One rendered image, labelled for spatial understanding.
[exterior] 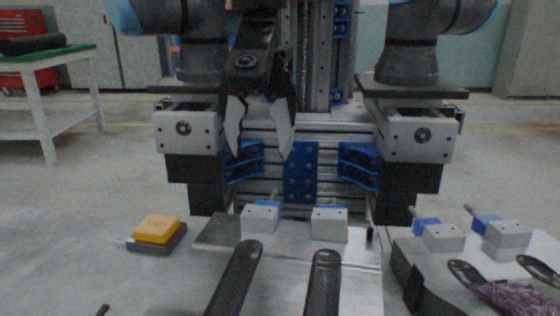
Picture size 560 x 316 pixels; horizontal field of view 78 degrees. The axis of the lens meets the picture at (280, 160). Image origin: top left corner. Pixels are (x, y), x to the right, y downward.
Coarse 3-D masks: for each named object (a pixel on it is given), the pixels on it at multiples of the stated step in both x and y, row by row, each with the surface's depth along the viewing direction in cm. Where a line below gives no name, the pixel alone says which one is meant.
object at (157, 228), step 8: (152, 216) 66; (160, 216) 66; (168, 216) 66; (144, 224) 63; (152, 224) 63; (160, 224) 63; (168, 224) 63; (176, 224) 65; (136, 232) 61; (144, 232) 61; (152, 232) 61; (160, 232) 61; (168, 232) 62; (144, 240) 61; (152, 240) 61; (160, 240) 61
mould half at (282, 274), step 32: (224, 224) 54; (288, 224) 54; (192, 256) 47; (224, 256) 47; (288, 256) 47; (352, 256) 47; (192, 288) 42; (256, 288) 42; (288, 288) 42; (352, 288) 42
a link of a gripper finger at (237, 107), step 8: (232, 96) 46; (240, 96) 47; (232, 104) 47; (240, 104) 46; (232, 112) 47; (240, 112) 47; (232, 120) 48; (240, 120) 48; (224, 128) 49; (232, 128) 48; (240, 128) 48; (232, 136) 49; (240, 136) 50; (232, 144) 49; (240, 144) 50
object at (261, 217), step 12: (276, 192) 62; (252, 204) 54; (264, 204) 57; (276, 204) 57; (240, 216) 51; (252, 216) 51; (264, 216) 51; (276, 216) 53; (240, 228) 52; (252, 228) 52; (264, 228) 51
